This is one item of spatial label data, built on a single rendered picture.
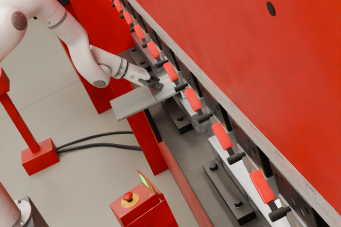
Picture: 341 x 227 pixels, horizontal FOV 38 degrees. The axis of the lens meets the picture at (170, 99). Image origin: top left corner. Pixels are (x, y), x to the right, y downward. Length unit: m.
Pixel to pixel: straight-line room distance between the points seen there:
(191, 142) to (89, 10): 1.16
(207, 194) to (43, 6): 0.81
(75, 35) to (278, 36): 1.27
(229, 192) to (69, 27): 0.78
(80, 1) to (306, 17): 2.29
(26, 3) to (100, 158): 2.16
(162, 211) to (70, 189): 1.83
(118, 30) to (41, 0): 1.15
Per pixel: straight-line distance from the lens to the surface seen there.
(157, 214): 1.79
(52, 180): 3.76
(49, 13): 1.74
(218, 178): 1.62
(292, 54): 0.58
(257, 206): 1.39
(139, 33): 1.81
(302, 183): 0.80
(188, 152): 1.83
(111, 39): 2.82
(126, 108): 1.99
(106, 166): 3.58
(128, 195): 1.87
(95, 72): 1.82
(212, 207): 1.58
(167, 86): 2.02
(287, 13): 0.55
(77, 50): 1.82
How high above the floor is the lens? 1.93
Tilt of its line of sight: 29 degrees down
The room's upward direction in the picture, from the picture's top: 23 degrees counter-clockwise
